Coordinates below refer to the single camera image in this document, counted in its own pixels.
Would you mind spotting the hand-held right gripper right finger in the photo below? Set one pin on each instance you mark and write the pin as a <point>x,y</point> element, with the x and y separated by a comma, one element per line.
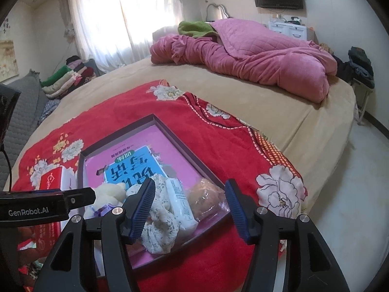
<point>237,213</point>

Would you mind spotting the pink book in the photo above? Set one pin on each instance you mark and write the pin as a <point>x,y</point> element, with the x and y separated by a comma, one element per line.
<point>136,140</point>

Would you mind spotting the red floral blanket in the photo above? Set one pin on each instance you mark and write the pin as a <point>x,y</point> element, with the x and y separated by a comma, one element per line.
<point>212,133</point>

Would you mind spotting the bed with tan sheet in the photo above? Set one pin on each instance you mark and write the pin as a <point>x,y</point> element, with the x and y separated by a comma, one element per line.
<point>258,109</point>

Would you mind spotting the green blanket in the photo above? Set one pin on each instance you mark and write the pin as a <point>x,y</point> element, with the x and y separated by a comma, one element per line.
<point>194,27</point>

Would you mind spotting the dark clothes pile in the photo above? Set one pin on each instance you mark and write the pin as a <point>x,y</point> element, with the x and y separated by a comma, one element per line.
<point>360,60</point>

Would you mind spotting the white floral cloth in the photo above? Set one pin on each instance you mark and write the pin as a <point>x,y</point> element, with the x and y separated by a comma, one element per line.
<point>161,231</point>

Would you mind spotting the white tissue packet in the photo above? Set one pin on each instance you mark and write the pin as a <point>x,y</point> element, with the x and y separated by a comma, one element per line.
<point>180,203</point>

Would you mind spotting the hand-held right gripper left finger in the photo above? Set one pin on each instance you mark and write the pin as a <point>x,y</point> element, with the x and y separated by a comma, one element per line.
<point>142,210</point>

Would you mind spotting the stack of folded clothes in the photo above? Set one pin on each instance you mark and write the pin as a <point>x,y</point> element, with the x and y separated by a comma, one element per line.
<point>60,79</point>

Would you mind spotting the pink quilt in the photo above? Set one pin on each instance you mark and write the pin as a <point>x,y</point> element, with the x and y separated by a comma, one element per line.
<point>258,54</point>

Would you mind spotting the white headboard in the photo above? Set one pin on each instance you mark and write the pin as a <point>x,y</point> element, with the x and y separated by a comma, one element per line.
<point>223,9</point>

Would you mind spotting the metal chair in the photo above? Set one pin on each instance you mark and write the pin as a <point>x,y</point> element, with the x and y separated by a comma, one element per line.
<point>363,103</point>

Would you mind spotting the white curtain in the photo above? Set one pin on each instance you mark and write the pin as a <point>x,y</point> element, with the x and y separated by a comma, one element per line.
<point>106,21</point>

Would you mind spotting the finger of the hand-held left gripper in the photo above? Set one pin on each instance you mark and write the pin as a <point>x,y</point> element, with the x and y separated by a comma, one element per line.
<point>80,197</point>

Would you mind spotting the white drawer cabinet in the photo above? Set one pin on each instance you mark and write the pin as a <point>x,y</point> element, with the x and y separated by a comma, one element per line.
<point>291,30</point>

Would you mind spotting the grey box tray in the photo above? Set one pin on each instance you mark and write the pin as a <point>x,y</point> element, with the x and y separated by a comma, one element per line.
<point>188,153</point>

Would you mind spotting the bread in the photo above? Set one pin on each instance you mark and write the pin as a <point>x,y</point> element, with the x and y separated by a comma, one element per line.
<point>203,197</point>

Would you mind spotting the framed wall picture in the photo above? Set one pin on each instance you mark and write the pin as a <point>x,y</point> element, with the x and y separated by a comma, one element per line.
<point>7,60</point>

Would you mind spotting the cream teddy bear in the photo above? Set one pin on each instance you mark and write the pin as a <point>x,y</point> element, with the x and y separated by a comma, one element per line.
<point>109,193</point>

